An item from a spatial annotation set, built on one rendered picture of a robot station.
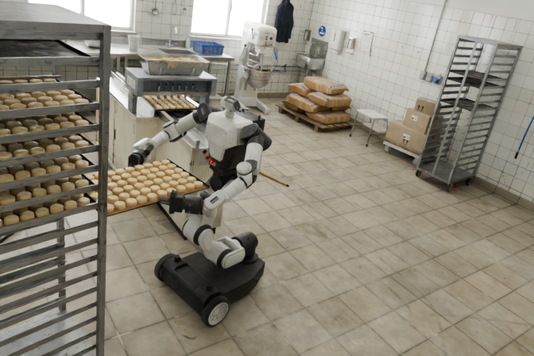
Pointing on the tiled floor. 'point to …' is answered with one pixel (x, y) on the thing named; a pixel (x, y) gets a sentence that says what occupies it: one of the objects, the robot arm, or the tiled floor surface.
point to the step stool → (372, 123)
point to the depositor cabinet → (128, 127)
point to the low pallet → (313, 120)
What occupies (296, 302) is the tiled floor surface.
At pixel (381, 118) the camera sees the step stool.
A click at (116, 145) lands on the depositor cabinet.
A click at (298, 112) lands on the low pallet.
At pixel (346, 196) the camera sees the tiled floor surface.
